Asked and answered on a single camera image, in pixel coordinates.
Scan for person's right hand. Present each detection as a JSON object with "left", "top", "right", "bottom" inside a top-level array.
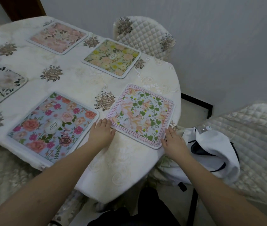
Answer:
[{"left": 161, "top": 127, "right": 192, "bottom": 163}]

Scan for person's left hand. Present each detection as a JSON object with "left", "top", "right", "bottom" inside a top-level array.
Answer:
[{"left": 87, "top": 118, "right": 116, "bottom": 150}]

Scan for orange lily letter-border placemat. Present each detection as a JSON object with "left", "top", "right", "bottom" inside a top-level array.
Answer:
[{"left": 105, "top": 83, "right": 176, "bottom": 150}]

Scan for red blue floral placemat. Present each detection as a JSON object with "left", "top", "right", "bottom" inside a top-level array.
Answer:
[{"left": 7, "top": 91, "right": 100, "bottom": 167}]

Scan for yellow green floral placemat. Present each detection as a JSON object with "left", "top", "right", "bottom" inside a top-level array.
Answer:
[{"left": 81, "top": 38, "right": 141, "bottom": 79}]

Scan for pink floral placemat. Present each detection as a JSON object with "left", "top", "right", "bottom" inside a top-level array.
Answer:
[{"left": 27, "top": 21, "right": 89, "bottom": 56}]

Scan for person's right forearm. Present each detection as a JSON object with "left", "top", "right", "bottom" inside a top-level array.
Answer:
[{"left": 177, "top": 154, "right": 267, "bottom": 226}]

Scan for person's left forearm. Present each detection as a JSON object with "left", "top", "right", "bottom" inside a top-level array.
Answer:
[{"left": 0, "top": 143, "right": 103, "bottom": 226}]

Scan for cloth-covered dining table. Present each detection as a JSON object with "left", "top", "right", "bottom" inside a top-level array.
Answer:
[{"left": 0, "top": 16, "right": 182, "bottom": 205}]

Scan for person's black trousers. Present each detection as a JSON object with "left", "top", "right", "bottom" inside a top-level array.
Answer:
[{"left": 87, "top": 187, "right": 181, "bottom": 226}]

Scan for table with cream tablecloth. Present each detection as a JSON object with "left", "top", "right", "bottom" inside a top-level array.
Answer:
[{"left": 0, "top": 16, "right": 182, "bottom": 205}]

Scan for white bag with black handles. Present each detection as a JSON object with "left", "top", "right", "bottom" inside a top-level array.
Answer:
[{"left": 157, "top": 126, "right": 240, "bottom": 186}]

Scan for brown wooden door frame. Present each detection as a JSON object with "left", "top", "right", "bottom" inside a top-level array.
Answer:
[{"left": 0, "top": 0, "right": 47, "bottom": 22}]

